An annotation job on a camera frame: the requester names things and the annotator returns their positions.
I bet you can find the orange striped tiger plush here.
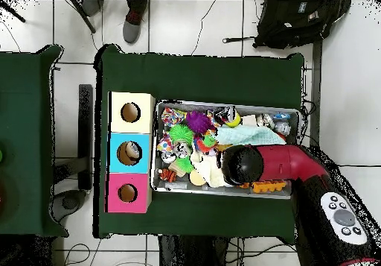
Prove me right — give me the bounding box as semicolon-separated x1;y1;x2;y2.
159;168;179;183

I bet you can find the clear mesh bin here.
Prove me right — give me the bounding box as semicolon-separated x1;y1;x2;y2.
150;99;301;200

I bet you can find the wooden box with three holes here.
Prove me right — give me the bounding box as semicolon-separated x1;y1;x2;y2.
104;91;156;213

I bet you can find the green spiky rubber ball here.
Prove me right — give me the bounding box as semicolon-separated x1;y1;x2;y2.
168;124;195;145

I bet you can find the purple spiky rubber ball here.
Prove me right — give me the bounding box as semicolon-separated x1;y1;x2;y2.
185;110;214;134

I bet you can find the cream cloth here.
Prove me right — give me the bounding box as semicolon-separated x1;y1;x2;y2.
190;151;230;189

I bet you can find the crushed black can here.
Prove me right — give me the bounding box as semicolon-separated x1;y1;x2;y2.
213;106;239;124

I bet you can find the mint green cloth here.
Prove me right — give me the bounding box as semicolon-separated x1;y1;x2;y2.
215;125;286;146

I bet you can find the dark green table cloth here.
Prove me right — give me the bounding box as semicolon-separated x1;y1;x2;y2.
0;45;69;238
93;43;305;244

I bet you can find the orange plastic tray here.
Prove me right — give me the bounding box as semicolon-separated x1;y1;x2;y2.
237;180;287;194

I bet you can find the black standing panel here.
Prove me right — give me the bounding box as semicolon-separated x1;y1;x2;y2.
77;83;94;191

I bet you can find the person's foot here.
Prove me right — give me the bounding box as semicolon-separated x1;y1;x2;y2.
80;0;104;17
122;0;149;44

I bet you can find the grey stand foot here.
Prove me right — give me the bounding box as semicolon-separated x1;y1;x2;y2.
48;189;88;223

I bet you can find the black backpack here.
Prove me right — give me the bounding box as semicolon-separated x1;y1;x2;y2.
252;0;352;50

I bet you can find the black tripod leg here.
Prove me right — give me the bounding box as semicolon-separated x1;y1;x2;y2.
69;0;97;34
0;0;26;23

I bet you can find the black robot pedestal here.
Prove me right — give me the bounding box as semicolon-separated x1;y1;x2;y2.
157;234;230;266

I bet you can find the black floor cable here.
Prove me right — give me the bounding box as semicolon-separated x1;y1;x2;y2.
339;163;381;169

